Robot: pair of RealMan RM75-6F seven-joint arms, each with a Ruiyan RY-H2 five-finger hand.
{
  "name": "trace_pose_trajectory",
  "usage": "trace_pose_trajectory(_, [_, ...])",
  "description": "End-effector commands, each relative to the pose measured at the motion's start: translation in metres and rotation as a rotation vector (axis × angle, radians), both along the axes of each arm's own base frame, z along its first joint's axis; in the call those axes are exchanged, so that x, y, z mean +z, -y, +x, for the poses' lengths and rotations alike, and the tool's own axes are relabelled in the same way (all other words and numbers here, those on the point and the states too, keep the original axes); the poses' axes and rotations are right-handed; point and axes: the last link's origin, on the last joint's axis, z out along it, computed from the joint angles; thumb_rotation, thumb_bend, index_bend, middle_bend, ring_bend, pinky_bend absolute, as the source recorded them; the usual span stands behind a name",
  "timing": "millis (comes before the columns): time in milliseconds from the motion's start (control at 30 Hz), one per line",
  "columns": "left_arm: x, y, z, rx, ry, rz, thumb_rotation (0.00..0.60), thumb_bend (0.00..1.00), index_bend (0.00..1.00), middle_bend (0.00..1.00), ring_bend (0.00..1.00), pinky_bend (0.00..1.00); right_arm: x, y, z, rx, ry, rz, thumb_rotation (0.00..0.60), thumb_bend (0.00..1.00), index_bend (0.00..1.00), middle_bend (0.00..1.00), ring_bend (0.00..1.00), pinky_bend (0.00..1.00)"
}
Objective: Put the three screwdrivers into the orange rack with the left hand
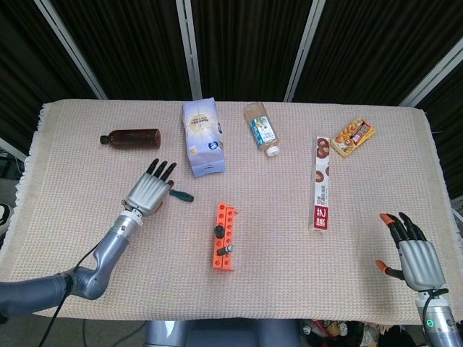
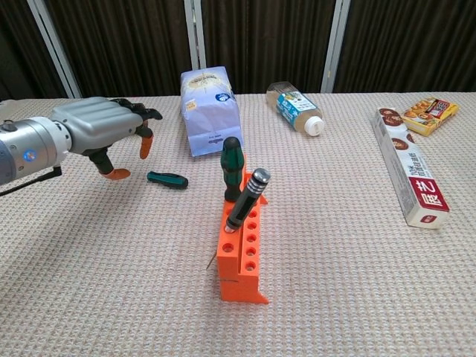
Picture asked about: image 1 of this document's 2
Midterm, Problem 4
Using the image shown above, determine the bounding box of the slim green screwdriver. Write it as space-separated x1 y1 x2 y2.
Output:
169 189 195 203

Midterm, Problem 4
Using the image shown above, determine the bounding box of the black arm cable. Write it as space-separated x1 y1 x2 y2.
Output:
420 288 449 326
38 241 109 347

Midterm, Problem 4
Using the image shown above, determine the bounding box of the grey robot torso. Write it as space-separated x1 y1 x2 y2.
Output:
144 320 301 347

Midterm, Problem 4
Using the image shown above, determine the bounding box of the black trash bin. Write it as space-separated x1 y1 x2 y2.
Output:
302 320 366 347

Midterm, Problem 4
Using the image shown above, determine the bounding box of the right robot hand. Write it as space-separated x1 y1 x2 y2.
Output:
375 211 446 292

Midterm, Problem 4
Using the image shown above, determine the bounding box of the clear bottle blue label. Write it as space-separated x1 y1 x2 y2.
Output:
244 102 281 158

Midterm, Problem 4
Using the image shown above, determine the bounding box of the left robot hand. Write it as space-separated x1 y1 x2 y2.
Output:
122 158 178 218

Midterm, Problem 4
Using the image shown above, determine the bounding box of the yellow snack box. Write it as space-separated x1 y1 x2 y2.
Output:
329 116 375 159

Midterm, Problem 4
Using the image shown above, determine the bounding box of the brown plastic bottle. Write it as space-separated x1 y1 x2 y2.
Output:
99 128 162 149

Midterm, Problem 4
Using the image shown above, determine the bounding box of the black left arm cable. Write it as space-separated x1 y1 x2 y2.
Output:
38 241 109 347

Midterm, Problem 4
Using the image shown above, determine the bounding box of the blue and white bag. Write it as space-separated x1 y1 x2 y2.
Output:
181 96 227 178

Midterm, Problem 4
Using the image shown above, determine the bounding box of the long white red cookie box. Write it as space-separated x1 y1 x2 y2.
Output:
309 136 333 234

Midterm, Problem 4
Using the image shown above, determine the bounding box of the orange tool holder rack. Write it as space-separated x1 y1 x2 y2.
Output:
211 202 239 272

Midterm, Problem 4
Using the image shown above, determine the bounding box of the black and white shoe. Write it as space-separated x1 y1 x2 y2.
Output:
0 202 12 233

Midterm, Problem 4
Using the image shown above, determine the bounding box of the beige woven tablecloth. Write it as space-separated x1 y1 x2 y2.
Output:
0 99 457 325

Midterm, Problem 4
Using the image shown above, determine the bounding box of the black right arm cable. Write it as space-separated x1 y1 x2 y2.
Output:
420 288 449 326

